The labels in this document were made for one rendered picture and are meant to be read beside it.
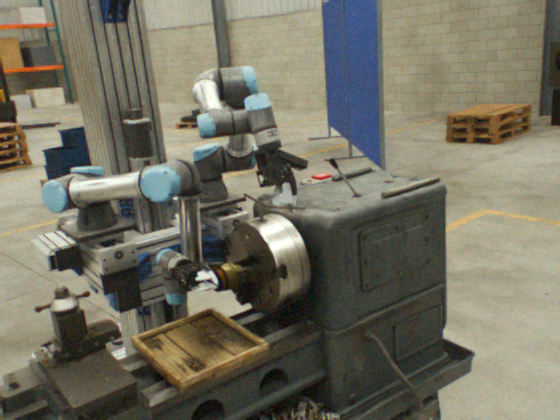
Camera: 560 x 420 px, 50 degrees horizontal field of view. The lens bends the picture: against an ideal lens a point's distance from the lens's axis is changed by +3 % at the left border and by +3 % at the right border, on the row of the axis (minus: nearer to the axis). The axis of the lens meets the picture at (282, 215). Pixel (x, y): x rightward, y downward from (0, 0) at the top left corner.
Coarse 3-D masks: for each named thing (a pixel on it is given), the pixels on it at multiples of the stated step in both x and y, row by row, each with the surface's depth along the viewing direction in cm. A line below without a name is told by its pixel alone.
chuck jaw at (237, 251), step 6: (234, 228) 196; (228, 234) 193; (234, 234) 193; (228, 240) 194; (234, 240) 192; (240, 240) 193; (228, 246) 191; (234, 246) 191; (240, 246) 192; (228, 252) 191; (234, 252) 190; (240, 252) 191; (246, 252) 192; (228, 258) 188; (234, 258) 189; (240, 258) 190; (246, 258) 191; (252, 258) 196
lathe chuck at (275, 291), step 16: (240, 224) 192; (256, 224) 187; (272, 224) 187; (256, 240) 186; (272, 240) 182; (288, 240) 184; (256, 256) 188; (272, 256) 180; (288, 256) 182; (288, 272) 182; (256, 288) 193; (272, 288) 185; (288, 288) 183; (256, 304) 196; (272, 304) 187; (288, 304) 191
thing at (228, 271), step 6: (228, 264) 186; (234, 264) 189; (216, 270) 183; (222, 270) 184; (228, 270) 184; (234, 270) 184; (216, 276) 188; (222, 276) 182; (228, 276) 183; (234, 276) 184; (222, 282) 182; (228, 282) 183; (234, 282) 184; (216, 288) 185; (222, 288) 183; (228, 288) 184; (234, 288) 187
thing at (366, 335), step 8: (368, 336) 198; (384, 352) 196; (392, 360) 197; (392, 368) 197; (400, 376) 198; (408, 384) 199; (416, 392) 200; (416, 400) 203; (424, 400) 223; (432, 400) 222; (408, 408) 212; (416, 408) 207; (424, 408) 218; (432, 408) 221; (400, 416) 215; (408, 416) 214; (416, 416) 216; (424, 416) 219; (432, 416) 221
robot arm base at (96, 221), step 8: (80, 208) 221; (88, 208) 220; (96, 208) 220; (104, 208) 222; (112, 208) 226; (80, 216) 221; (88, 216) 221; (96, 216) 220; (104, 216) 222; (112, 216) 226; (80, 224) 221; (88, 224) 220; (96, 224) 220; (104, 224) 221; (112, 224) 224
